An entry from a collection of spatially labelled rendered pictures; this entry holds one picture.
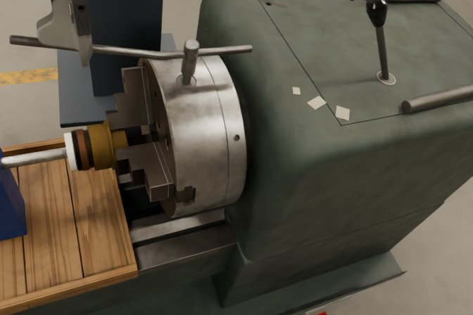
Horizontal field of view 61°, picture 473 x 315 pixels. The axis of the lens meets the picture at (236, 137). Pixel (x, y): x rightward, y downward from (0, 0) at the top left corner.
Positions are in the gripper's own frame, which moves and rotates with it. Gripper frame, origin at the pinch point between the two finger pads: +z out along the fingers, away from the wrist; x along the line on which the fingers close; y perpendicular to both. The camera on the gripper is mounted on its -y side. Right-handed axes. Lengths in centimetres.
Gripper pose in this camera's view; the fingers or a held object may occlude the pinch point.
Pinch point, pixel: (89, 55)
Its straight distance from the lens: 56.5
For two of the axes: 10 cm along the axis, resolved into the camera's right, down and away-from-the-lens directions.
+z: -0.3, 8.6, 5.1
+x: 4.1, 4.8, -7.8
